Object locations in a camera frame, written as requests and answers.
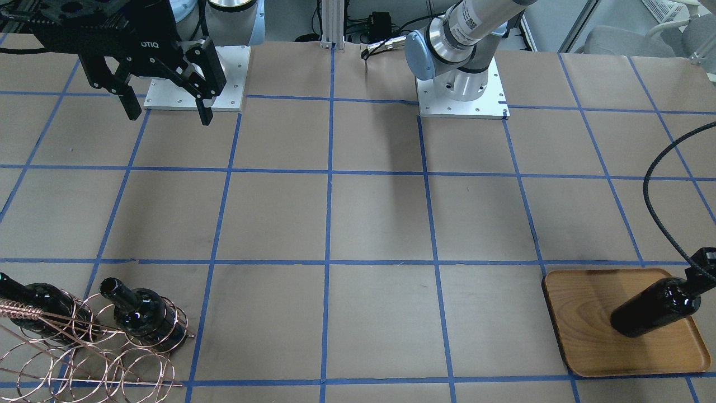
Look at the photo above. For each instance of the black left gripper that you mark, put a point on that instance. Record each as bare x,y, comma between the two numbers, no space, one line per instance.
702,263

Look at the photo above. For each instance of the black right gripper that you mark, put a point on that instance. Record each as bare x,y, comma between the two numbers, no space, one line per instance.
136,49

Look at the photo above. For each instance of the dark wine bottle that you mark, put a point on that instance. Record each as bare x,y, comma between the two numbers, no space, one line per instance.
664,302
50,299
144,316

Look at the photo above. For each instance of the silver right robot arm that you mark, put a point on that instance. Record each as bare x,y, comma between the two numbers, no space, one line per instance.
235,27

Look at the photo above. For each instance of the wooden tray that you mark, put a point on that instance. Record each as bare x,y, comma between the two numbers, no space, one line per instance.
580,303

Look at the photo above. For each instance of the aluminium frame post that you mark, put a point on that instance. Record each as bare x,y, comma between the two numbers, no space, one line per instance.
333,25

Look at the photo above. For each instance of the copper wire bottle basket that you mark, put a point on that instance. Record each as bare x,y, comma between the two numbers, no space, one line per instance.
83,358

